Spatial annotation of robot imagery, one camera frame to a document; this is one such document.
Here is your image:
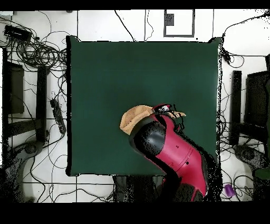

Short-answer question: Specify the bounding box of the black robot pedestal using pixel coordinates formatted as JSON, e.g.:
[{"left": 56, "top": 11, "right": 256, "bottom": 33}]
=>
[{"left": 112, "top": 174, "right": 164, "bottom": 202}]

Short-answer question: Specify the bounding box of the tan terry towel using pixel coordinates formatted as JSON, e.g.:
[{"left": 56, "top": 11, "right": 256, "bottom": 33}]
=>
[{"left": 119, "top": 105, "right": 187, "bottom": 136}]

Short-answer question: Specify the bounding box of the flat black box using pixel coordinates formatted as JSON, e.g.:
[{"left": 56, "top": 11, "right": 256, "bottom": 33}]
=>
[{"left": 3, "top": 25, "right": 32, "bottom": 42}]

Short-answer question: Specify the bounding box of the grey square floor marker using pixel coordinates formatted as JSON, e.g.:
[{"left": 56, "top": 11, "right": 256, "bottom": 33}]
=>
[{"left": 163, "top": 9, "right": 196, "bottom": 38}]

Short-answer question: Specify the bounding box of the tangle of black cables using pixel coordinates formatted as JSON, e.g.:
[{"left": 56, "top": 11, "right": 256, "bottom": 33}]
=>
[{"left": 12, "top": 38, "right": 68, "bottom": 71}]

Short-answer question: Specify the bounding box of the dark green table cloth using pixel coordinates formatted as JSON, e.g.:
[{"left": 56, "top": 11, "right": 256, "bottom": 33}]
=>
[{"left": 64, "top": 35, "right": 222, "bottom": 178}]

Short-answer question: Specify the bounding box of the thick black cable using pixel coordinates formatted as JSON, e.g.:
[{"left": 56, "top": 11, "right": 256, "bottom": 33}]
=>
[{"left": 114, "top": 10, "right": 136, "bottom": 42}]

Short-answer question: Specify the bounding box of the purple object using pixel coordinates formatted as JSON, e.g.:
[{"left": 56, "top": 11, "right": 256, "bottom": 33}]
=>
[{"left": 224, "top": 183, "right": 235, "bottom": 198}]

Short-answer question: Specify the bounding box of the black stand base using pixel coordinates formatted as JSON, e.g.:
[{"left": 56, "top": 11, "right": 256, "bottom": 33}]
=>
[
  {"left": 233, "top": 144, "right": 270, "bottom": 201},
  {"left": 4, "top": 140, "right": 45, "bottom": 202}
]

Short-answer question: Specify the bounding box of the black plug adapter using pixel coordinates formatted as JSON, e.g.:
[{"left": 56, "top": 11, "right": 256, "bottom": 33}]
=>
[{"left": 221, "top": 47, "right": 232, "bottom": 65}]

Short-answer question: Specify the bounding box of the black power strip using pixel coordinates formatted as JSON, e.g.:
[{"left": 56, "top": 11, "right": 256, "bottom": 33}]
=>
[{"left": 50, "top": 99, "right": 67, "bottom": 134}]

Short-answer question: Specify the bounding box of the black metal frame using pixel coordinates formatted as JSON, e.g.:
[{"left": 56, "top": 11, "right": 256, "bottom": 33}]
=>
[
  {"left": 229, "top": 53, "right": 270, "bottom": 146},
  {"left": 2, "top": 48, "right": 50, "bottom": 144}
]

